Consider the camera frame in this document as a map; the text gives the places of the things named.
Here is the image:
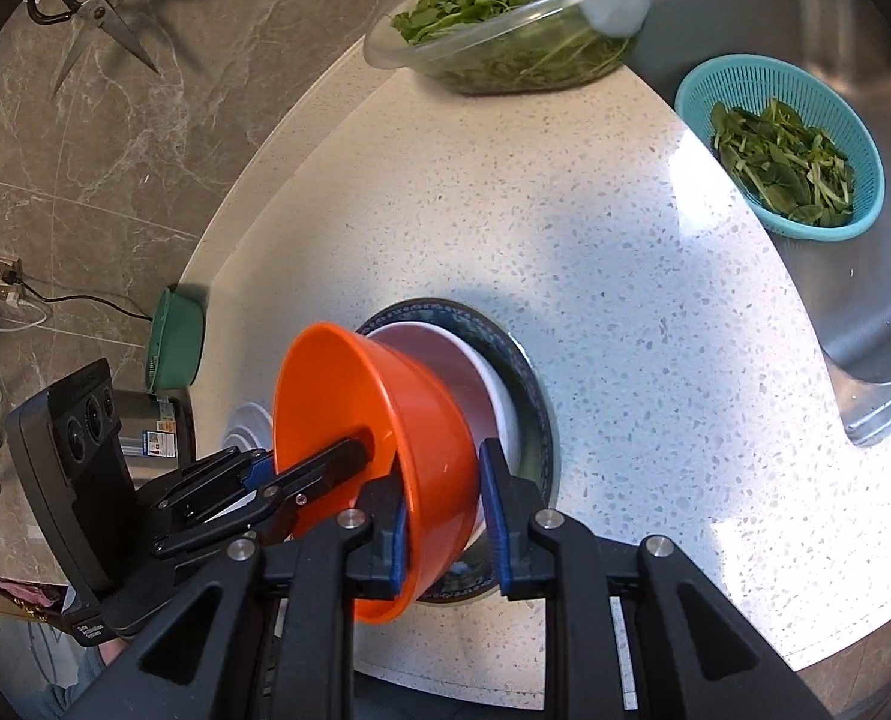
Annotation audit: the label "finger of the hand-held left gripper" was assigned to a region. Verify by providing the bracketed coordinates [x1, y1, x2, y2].
[161, 446, 275, 515]
[151, 439, 375, 560]

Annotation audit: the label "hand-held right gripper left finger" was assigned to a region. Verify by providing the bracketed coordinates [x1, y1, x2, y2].
[119, 474, 412, 720]

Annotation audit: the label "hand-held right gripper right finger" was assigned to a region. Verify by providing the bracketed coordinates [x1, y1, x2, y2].
[477, 436, 814, 720]

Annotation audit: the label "large white plate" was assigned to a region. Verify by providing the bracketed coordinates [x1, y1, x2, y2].
[374, 319, 523, 541]

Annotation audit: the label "blue floral ceramic bowl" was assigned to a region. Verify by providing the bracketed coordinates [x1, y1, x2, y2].
[356, 298, 560, 605]

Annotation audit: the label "orange plastic bowl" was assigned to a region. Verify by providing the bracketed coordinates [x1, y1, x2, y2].
[271, 322, 480, 625]

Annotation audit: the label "steel canister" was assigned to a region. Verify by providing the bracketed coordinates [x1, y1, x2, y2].
[111, 388, 195, 482]

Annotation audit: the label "green plastic basin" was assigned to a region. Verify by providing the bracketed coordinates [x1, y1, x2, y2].
[143, 283, 208, 395]

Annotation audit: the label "person's blue trousers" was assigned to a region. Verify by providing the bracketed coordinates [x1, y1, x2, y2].
[29, 619, 139, 720]

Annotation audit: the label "stainless steel sink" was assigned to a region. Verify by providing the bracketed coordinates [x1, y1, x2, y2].
[625, 0, 891, 449]

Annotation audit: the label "clear plastic bowl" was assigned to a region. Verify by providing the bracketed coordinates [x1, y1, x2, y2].
[362, 0, 665, 96]

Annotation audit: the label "chopped green vegetables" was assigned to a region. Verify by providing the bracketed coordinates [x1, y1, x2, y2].
[710, 97, 856, 227]

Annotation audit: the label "teal plastic colander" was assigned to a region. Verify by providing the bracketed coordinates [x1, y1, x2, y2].
[674, 54, 886, 242]

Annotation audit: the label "white power cable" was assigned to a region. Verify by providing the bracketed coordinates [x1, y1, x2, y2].
[0, 291, 50, 340]

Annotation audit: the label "black power cable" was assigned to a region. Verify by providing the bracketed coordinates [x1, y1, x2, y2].
[2, 274, 154, 321]

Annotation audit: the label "black handled kitchen scissors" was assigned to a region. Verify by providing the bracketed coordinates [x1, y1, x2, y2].
[26, 0, 214, 98]

